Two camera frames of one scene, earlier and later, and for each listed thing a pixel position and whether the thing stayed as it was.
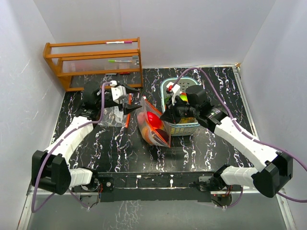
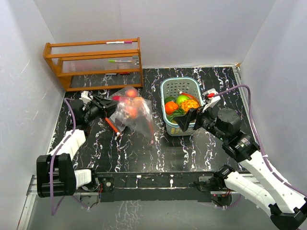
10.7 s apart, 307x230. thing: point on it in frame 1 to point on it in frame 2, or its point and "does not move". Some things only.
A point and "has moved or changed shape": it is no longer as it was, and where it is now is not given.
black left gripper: (126, 110) to (110, 106)
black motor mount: (156, 186) does not move
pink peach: (142, 117) has moved or changed shape
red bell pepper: (155, 121) to (116, 97)
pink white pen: (119, 42) does not move
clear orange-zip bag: (155, 130) to (134, 112)
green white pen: (114, 61) does not move
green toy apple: (183, 97) does not move
